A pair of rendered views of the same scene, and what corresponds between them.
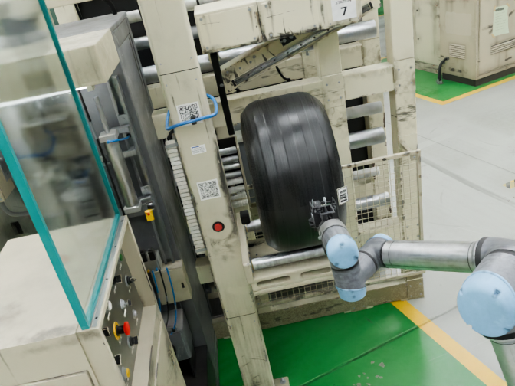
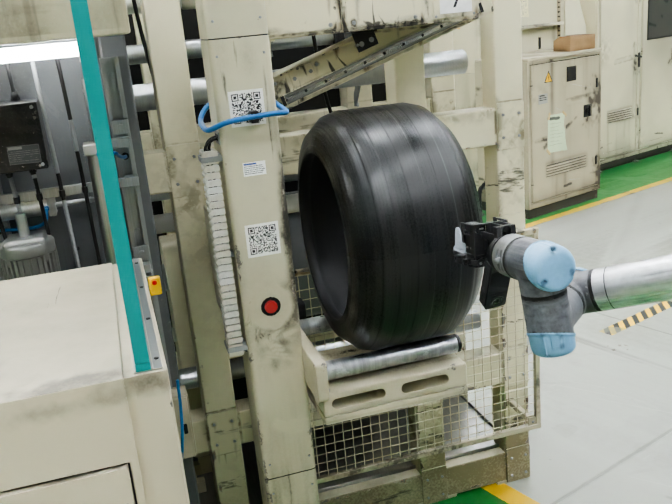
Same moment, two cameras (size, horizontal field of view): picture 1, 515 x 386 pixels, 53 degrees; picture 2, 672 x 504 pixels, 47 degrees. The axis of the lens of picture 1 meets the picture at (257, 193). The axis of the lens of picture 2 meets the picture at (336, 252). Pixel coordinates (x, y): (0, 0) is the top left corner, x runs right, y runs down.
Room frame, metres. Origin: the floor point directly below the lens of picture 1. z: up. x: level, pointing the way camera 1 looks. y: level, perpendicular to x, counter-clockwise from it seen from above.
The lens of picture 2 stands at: (0.03, 0.44, 1.68)
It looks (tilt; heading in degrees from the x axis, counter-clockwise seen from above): 17 degrees down; 345
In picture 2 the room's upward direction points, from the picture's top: 5 degrees counter-clockwise
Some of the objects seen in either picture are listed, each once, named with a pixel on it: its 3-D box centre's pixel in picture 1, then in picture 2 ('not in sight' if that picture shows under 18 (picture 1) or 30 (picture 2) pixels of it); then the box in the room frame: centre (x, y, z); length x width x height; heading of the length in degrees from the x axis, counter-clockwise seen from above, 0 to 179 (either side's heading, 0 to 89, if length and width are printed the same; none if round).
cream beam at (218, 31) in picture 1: (276, 14); (353, 2); (2.06, -0.21, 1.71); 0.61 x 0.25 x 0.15; 91
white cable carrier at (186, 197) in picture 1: (188, 197); (224, 254); (1.71, 0.25, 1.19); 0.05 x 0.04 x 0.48; 1
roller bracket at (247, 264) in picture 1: (244, 245); (301, 350); (1.76, 0.09, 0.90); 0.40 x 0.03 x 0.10; 1
